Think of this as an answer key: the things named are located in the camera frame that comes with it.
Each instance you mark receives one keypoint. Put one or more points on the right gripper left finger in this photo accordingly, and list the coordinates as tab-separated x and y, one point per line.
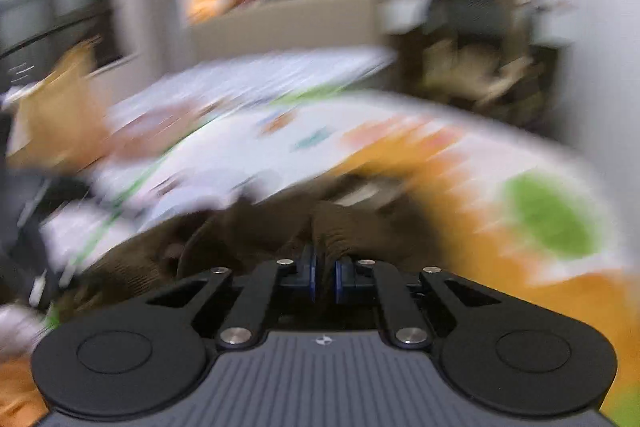
230	311

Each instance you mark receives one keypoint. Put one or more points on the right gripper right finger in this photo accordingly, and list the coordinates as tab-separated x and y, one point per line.
412	311

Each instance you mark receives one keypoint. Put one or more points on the brown corduroy garment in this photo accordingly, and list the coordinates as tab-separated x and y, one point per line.
368	217

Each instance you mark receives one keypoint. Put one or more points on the cartoon animal play mat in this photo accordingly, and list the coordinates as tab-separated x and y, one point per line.
511	210

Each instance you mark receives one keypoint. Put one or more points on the beige mesh office chair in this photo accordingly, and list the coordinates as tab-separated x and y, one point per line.
478	56

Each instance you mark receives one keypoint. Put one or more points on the beige upholstered headboard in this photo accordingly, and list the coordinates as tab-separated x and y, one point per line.
278	25

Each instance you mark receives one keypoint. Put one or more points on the dark window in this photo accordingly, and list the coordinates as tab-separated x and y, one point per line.
36	33

